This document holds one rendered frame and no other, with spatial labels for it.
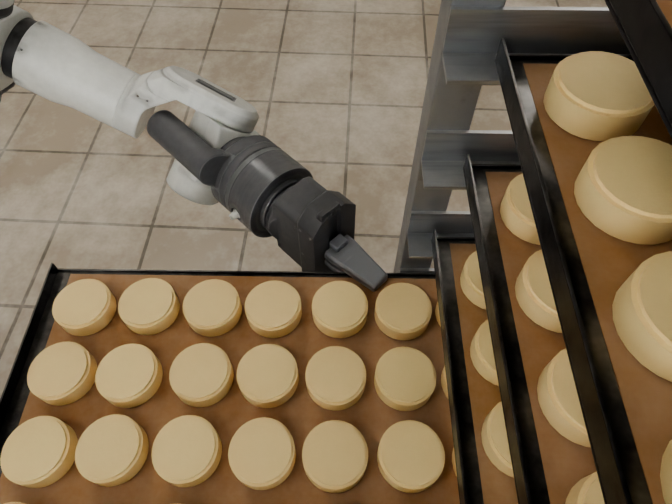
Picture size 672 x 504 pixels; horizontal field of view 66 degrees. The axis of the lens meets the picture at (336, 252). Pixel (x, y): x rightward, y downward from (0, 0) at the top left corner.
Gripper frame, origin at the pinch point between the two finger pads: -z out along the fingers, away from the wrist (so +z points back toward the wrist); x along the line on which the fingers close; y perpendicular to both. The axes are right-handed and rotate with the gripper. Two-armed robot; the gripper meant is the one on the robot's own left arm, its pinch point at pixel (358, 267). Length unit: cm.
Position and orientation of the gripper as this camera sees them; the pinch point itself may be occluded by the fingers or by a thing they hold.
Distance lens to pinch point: 50.5
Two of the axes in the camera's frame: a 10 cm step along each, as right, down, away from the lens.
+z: -7.0, -6.0, 4.0
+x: 0.0, -5.5, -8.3
